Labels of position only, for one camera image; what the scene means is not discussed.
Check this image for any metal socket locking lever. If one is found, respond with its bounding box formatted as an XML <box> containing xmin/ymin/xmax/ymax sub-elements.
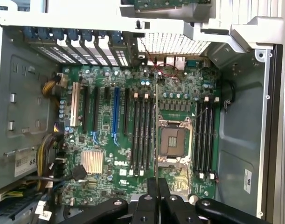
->
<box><xmin>194</xmin><ymin>107</ymin><xmax>209</xmax><ymax>122</ymax></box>

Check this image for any long black expansion slot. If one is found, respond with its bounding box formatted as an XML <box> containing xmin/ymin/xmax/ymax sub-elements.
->
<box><xmin>92</xmin><ymin>85</ymin><xmax>100</xmax><ymax>132</ymax></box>
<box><xmin>123</xmin><ymin>87</ymin><xmax>131</xmax><ymax>136</ymax></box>
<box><xmin>82</xmin><ymin>84</ymin><xmax>90</xmax><ymax>132</ymax></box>

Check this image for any grey disk bay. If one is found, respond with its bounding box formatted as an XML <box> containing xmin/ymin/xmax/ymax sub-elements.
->
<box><xmin>0</xmin><ymin>186</ymin><xmax>63</xmax><ymax>224</ymax></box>

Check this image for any silver chipset heat sink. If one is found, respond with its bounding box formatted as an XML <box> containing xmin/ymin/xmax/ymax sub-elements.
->
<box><xmin>81</xmin><ymin>150</ymin><xmax>104</xmax><ymax>175</ymax></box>

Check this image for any metal socket cover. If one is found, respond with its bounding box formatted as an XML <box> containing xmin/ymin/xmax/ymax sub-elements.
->
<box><xmin>158</xmin><ymin>158</ymin><xmax>192</xmax><ymax>196</ymax></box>

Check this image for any grey power supply unit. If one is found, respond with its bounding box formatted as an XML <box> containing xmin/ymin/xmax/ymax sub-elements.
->
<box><xmin>0</xmin><ymin>25</ymin><xmax>62</xmax><ymax>192</ymax></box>

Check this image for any thick yellow black wire bundle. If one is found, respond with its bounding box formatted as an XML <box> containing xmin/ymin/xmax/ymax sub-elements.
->
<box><xmin>36</xmin><ymin>133</ymin><xmax>65</xmax><ymax>191</ymax></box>

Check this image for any blue expansion slot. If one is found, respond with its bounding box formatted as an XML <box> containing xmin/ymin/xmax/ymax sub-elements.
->
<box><xmin>111</xmin><ymin>86</ymin><xmax>121</xmax><ymax>139</ymax></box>

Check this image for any black flat-plug data wire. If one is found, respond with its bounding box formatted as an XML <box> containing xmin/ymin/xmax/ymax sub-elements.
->
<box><xmin>23</xmin><ymin>165</ymin><xmax>88</xmax><ymax>185</ymax></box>

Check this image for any red black twisted wire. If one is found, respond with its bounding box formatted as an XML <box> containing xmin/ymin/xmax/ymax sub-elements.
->
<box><xmin>142</xmin><ymin>43</ymin><xmax>180</xmax><ymax>77</ymax></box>

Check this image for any perforated metal slot cover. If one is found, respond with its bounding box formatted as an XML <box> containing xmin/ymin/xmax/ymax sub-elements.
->
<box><xmin>67</xmin><ymin>39</ymin><xmax>91</xmax><ymax>65</ymax></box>
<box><xmin>56</xmin><ymin>39</ymin><xmax>76</xmax><ymax>64</ymax></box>
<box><xmin>111</xmin><ymin>45</ymin><xmax>132</xmax><ymax>68</ymax></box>

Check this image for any grey PC case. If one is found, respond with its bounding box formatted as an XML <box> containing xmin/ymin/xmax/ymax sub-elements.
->
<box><xmin>0</xmin><ymin>0</ymin><xmax>285</xmax><ymax>224</ymax></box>

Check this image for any short yellow black wire bundle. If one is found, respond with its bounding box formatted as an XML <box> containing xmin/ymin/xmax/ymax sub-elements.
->
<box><xmin>41</xmin><ymin>72</ymin><xmax>69</xmax><ymax>98</ymax></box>

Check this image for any white expansion slot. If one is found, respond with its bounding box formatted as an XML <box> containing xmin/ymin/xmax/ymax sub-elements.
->
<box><xmin>70</xmin><ymin>81</ymin><xmax>81</xmax><ymax>127</ymax></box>

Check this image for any CPU socket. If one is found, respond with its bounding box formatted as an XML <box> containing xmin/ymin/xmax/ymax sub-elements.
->
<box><xmin>157</xmin><ymin>115</ymin><xmax>194</xmax><ymax>170</ymax></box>

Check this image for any blue slot retainer clip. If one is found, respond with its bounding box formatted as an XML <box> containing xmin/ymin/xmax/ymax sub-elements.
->
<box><xmin>67</xmin><ymin>28</ymin><xmax>79</xmax><ymax>42</ymax></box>
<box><xmin>110</xmin><ymin>30</ymin><xmax>124</xmax><ymax>45</ymax></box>
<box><xmin>23</xmin><ymin>26</ymin><xmax>37</xmax><ymax>40</ymax></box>
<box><xmin>81</xmin><ymin>29</ymin><xmax>94</xmax><ymax>42</ymax></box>
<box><xmin>37</xmin><ymin>27</ymin><xmax>51</xmax><ymax>40</ymax></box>
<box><xmin>52</xmin><ymin>28</ymin><xmax>64</xmax><ymax>41</ymax></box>

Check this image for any thin black wire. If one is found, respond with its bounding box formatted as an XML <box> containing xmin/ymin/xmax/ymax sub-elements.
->
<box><xmin>222</xmin><ymin>79</ymin><xmax>236</xmax><ymax>110</ymax></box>

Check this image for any beige plug with yellow wires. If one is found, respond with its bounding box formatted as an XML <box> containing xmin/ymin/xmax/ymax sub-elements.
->
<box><xmin>0</xmin><ymin>189</ymin><xmax>25</xmax><ymax>202</ymax></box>

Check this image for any black RAM slot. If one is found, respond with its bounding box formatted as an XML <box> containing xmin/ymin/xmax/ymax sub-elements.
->
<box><xmin>145</xmin><ymin>94</ymin><xmax>156</xmax><ymax>172</ymax></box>
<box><xmin>193</xmin><ymin>99</ymin><xmax>204</xmax><ymax>173</ymax></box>
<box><xmin>134</xmin><ymin>93</ymin><xmax>145</xmax><ymax>173</ymax></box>
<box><xmin>204</xmin><ymin>99</ymin><xmax>215</xmax><ymax>175</ymax></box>
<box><xmin>139</xmin><ymin>92</ymin><xmax>150</xmax><ymax>177</ymax></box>
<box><xmin>198</xmin><ymin>95</ymin><xmax>210</xmax><ymax>180</ymax></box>
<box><xmin>129</xmin><ymin>92</ymin><xmax>139</xmax><ymax>177</ymax></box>

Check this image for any green Dell motherboard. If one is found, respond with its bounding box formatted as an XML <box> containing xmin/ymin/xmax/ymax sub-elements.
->
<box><xmin>59</xmin><ymin>65</ymin><xmax>223</xmax><ymax>207</ymax></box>

